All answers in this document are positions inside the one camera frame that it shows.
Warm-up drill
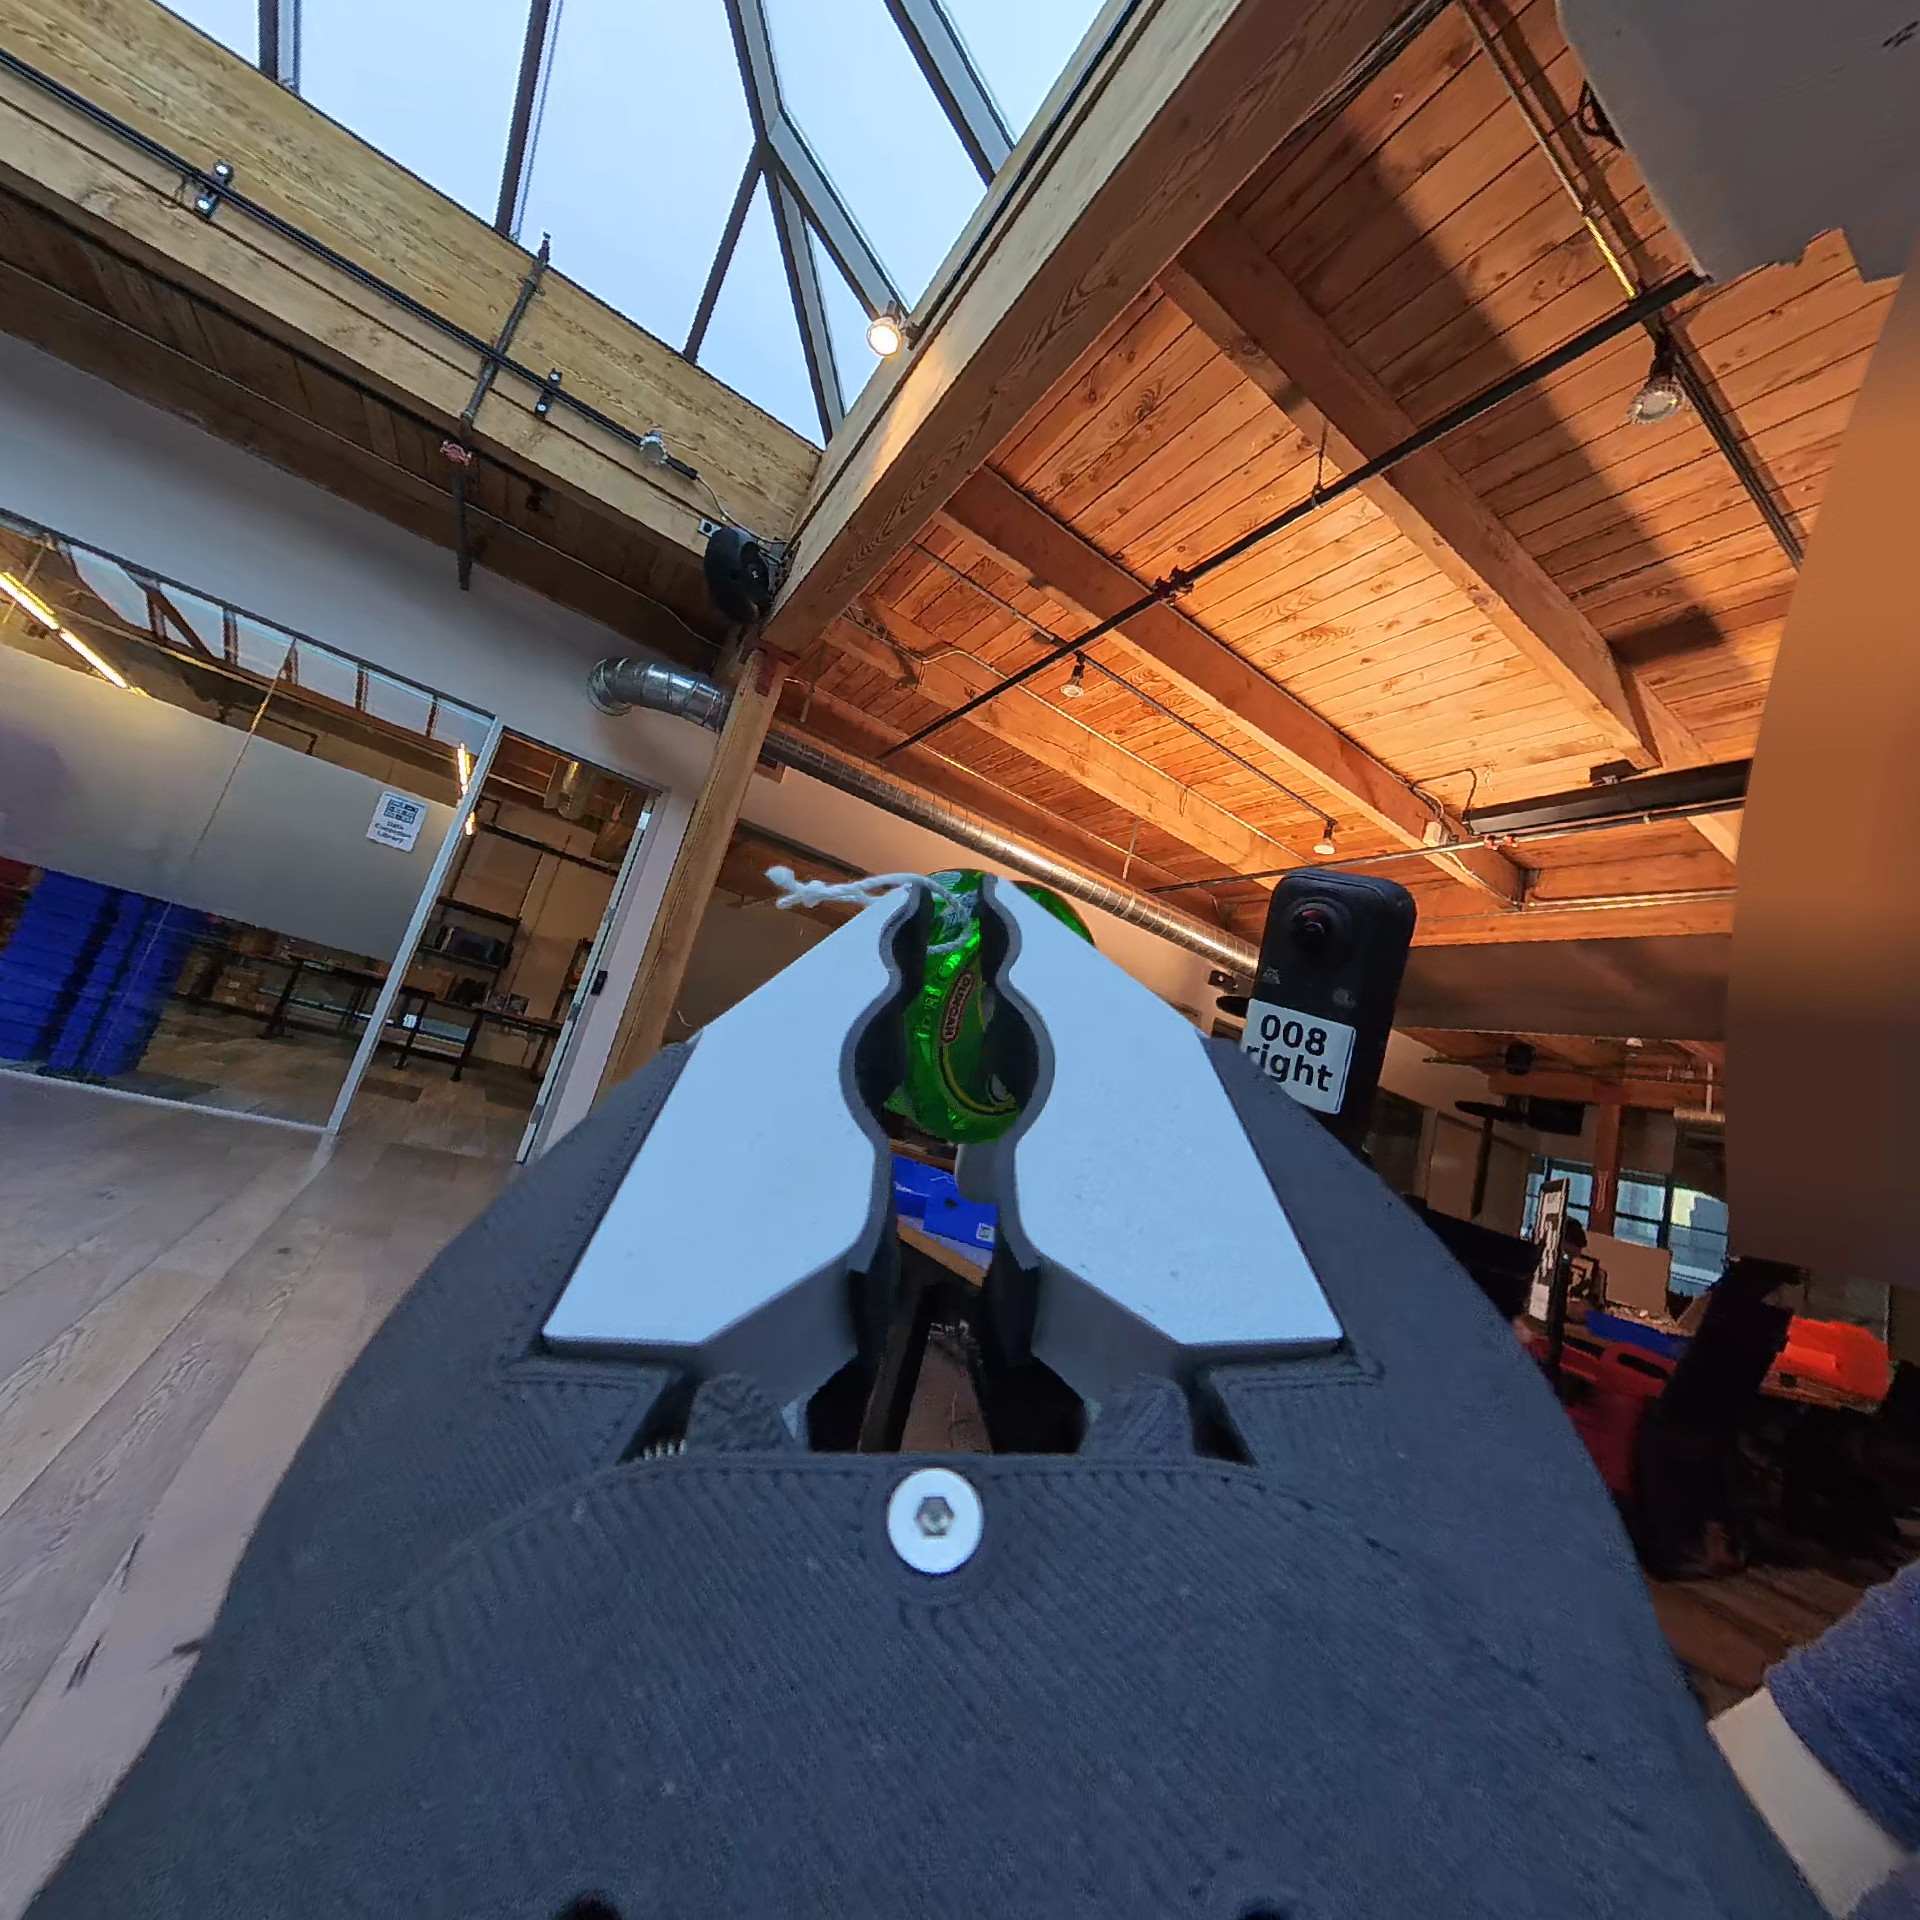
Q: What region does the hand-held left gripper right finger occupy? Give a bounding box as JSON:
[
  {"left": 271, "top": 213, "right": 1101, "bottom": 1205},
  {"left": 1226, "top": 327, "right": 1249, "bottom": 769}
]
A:
[{"left": 957, "top": 881, "right": 1343, "bottom": 1414}]

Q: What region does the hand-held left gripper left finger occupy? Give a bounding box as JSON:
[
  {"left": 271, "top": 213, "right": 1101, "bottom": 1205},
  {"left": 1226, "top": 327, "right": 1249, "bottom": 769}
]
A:
[{"left": 540, "top": 885, "right": 920, "bottom": 1414}]

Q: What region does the green yoyo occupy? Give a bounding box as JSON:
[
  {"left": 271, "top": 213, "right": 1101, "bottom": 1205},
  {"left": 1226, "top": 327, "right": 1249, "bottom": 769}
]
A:
[{"left": 882, "top": 867, "right": 1097, "bottom": 1144}]

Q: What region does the white yoyo string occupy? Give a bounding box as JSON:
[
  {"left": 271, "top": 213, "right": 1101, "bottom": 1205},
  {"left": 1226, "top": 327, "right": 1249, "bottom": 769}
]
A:
[{"left": 764, "top": 864, "right": 941, "bottom": 918}]

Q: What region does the person's right forearm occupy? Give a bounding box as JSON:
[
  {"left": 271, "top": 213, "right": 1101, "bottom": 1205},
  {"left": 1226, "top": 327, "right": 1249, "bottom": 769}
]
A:
[{"left": 1708, "top": 1687, "right": 1906, "bottom": 1920}]

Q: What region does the blue plastic bin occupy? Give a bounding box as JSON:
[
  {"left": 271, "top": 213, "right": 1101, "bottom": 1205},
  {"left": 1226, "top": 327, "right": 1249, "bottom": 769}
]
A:
[{"left": 890, "top": 1151, "right": 1001, "bottom": 1251}]

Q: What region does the black ceiling heater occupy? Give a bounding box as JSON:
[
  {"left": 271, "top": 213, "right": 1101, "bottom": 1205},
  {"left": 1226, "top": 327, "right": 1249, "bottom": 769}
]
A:
[{"left": 1461, "top": 756, "right": 1754, "bottom": 840}]

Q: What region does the black metal workbench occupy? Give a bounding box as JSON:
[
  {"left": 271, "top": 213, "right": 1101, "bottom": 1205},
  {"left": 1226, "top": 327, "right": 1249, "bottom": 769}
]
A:
[{"left": 258, "top": 958, "right": 566, "bottom": 1085}]

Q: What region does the black ceiling speaker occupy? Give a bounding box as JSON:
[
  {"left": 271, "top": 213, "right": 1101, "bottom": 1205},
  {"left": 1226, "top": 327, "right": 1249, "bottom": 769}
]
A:
[{"left": 700, "top": 523, "right": 784, "bottom": 625}]

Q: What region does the stack of blue storage bins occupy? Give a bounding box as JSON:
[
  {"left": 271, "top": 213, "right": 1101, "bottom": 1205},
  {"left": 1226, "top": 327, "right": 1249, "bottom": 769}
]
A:
[{"left": 0, "top": 867, "right": 192, "bottom": 1085}]

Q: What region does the person's blue shirt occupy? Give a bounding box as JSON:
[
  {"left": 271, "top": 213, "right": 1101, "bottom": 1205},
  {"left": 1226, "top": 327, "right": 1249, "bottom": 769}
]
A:
[{"left": 1761, "top": 1556, "right": 1920, "bottom": 1848}]

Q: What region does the wooden post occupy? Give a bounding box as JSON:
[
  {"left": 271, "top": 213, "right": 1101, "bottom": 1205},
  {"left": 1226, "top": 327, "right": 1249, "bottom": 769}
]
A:
[{"left": 596, "top": 641, "right": 784, "bottom": 1085}]

